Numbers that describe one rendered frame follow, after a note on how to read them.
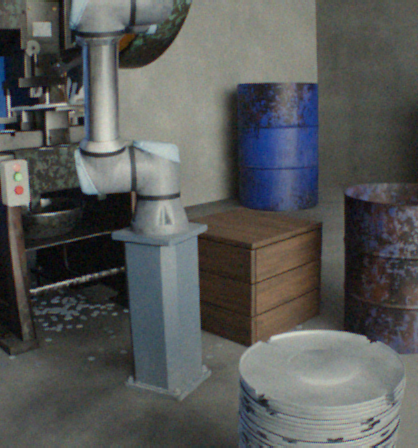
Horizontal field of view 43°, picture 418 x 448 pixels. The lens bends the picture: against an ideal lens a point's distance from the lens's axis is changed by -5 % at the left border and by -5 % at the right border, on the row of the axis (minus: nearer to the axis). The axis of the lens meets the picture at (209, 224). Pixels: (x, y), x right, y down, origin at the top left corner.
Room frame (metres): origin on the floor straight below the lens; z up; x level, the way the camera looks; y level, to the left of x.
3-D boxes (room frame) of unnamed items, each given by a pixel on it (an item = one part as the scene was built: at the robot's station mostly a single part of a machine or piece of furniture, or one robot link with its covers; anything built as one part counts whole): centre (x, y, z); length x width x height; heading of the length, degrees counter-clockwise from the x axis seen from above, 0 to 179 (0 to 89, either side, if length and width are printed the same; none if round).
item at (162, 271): (1.43, 0.13, 0.23); 0.19 x 0.19 x 0.45; 61
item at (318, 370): (0.86, -0.19, 0.33); 0.29 x 0.29 x 0.01
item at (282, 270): (1.90, -0.12, 0.18); 0.40 x 0.38 x 0.35; 44
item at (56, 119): (1.90, 0.51, 0.72); 0.25 x 0.14 x 0.14; 42
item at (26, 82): (2.04, 0.64, 0.86); 0.20 x 0.16 x 0.05; 132
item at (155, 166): (1.43, 0.14, 0.62); 0.13 x 0.12 x 0.14; 104
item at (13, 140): (2.03, 0.63, 0.68); 0.45 x 0.30 x 0.06; 132
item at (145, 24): (1.49, 0.15, 1.02); 0.49 x 0.11 x 0.12; 14
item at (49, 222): (2.03, 0.63, 0.36); 0.34 x 0.34 x 0.10
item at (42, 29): (2.00, 0.60, 1.04); 0.17 x 0.15 x 0.30; 42
